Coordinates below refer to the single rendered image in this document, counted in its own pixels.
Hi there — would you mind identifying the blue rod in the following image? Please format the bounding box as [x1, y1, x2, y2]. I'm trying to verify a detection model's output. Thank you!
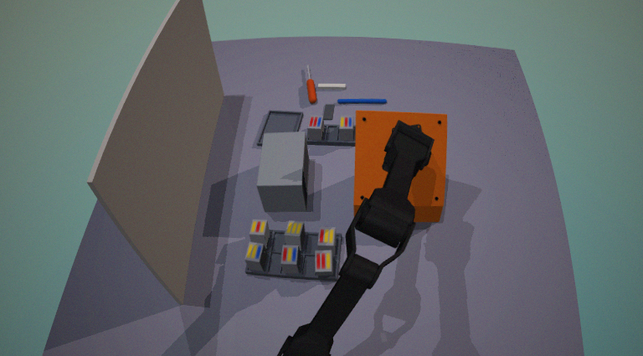
[337, 99, 387, 104]

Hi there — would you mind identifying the white flat bar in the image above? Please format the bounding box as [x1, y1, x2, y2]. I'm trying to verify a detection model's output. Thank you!
[318, 84, 346, 90]

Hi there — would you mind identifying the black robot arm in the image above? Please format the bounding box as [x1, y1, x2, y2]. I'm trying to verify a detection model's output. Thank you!
[277, 120, 435, 356]

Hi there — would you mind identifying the orange-handled screwdriver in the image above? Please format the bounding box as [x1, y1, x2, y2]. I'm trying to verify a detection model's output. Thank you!
[306, 65, 316, 104]

